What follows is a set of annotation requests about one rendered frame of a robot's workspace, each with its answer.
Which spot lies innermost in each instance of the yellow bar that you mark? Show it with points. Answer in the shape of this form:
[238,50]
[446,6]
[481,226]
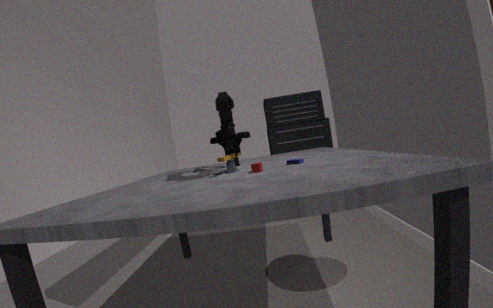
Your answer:
[225,158]

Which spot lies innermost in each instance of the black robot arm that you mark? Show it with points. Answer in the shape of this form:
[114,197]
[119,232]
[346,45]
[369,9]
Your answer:
[224,104]

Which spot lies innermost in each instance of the red block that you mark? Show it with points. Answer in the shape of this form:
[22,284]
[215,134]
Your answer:
[257,167]

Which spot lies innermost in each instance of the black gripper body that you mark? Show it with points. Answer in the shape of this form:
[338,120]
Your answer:
[235,136]

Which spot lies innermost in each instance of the blue rectangular block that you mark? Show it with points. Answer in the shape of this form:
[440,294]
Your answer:
[295,161]

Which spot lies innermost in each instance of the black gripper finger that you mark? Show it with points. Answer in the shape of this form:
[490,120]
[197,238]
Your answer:
[225,147]
[236,145]

